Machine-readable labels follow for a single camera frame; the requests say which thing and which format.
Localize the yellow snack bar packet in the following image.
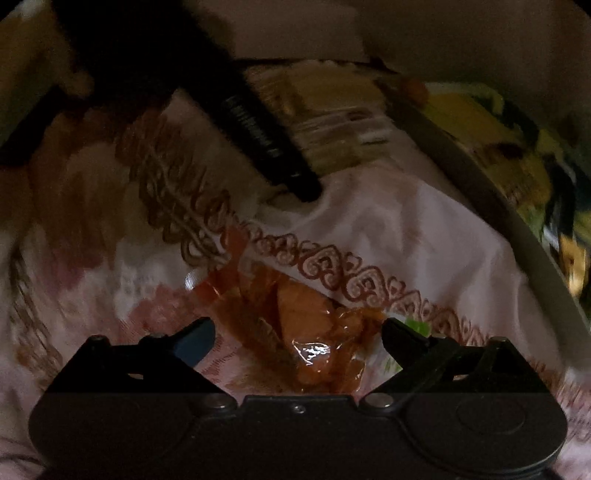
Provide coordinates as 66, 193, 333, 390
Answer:
475, 138, 555, 208

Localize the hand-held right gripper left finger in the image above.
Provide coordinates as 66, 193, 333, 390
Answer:
58, 316, 238, 411

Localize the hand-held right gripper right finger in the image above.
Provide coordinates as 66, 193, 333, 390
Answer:
359, 318, 539, 411

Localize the gold candy wrapper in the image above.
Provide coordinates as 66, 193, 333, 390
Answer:
556, 235, 591, 296

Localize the orange snack packet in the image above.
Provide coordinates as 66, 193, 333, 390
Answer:
185, 226, 386, 395

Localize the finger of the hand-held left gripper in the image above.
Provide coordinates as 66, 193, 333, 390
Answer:
271, 151, 324, 202

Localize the dark blue snack packet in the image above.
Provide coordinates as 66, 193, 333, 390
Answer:
545, 166, 578, 241

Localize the beige cracker packet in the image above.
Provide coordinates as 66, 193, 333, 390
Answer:
240, 62, 393, 176

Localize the floral patterned tray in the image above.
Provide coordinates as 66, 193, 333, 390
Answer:
376, 78, 591, 333

